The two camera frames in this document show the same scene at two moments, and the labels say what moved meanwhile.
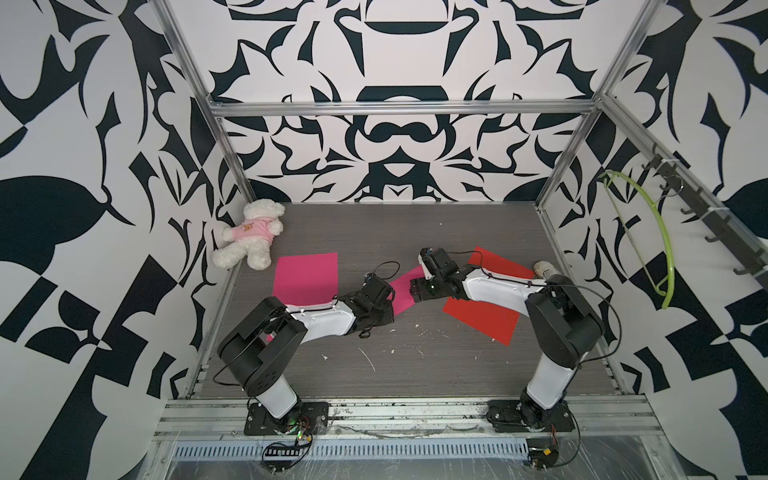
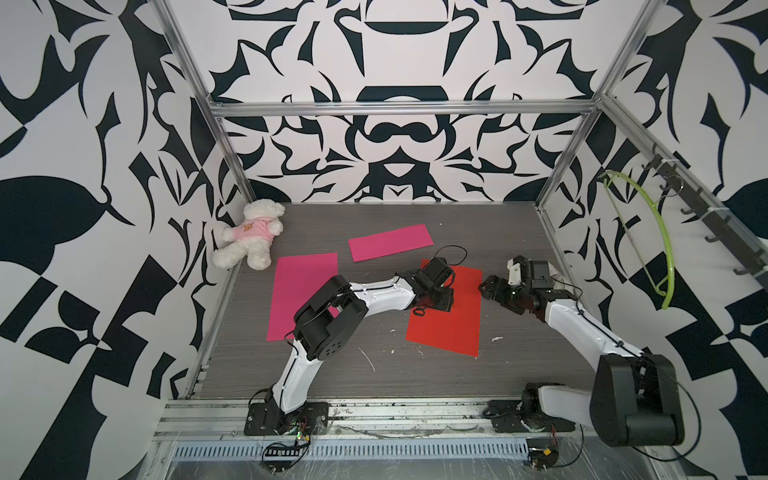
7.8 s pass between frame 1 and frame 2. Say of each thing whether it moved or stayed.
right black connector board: stayed
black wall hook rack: stayed
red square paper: moved
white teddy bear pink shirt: stayed
